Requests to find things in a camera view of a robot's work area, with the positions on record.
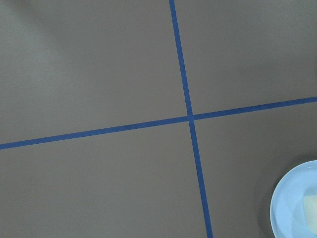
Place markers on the pale cream steamed bun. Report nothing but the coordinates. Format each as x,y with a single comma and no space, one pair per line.
310,211

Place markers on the light blue round plate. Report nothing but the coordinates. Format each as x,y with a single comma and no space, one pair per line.
287,216

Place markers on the blue tape grid lines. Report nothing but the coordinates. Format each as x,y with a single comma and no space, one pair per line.
190,118

